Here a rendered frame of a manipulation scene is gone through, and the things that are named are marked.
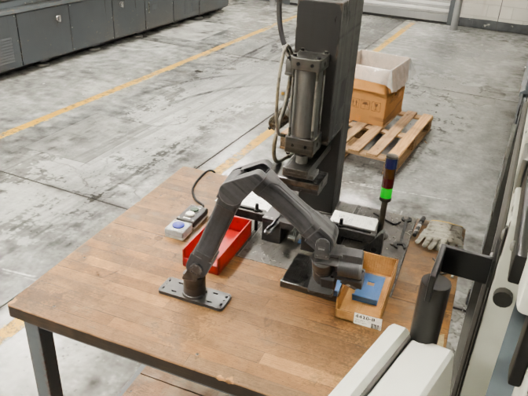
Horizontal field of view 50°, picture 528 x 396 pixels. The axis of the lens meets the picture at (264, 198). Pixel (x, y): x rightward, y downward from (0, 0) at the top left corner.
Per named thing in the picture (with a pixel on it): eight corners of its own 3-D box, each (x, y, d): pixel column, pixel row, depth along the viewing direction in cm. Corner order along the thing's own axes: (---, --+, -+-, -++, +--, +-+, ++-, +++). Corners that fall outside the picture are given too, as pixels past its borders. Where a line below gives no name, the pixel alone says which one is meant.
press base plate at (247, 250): (189, 251, 184) (189, 243, 183) (250, 187, 226) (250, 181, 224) (389, 305, 164) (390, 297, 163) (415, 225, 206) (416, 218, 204)
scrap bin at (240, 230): (182, 265, 172) (181, 249, 169) (218, 226, 192) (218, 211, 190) (218, 276, 168) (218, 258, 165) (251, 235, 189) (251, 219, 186)
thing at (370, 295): (350, 302, 159) (352, 293, 158) (362, 273, 172) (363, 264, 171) (375, 309, 157) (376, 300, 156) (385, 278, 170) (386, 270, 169)
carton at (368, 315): (333, 320, 154) (336, 296, 151) (355, 270, 175) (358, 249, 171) (380, 333, 151) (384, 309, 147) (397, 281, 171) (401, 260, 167)
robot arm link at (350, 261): (362, 267, 147) (368, 227, 141) (358, 287, 139) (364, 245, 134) (318, 259, 149) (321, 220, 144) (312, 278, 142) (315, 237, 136)
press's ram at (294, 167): (261, 193, 178) (265, 102, 164) (288, 162, 199) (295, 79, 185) (316, 206, 172) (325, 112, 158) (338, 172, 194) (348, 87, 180)
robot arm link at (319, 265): (340, 260, 147) (341, 248, 142) (337, 280, 145) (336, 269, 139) (314, 256, 149) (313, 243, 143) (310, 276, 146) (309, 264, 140)
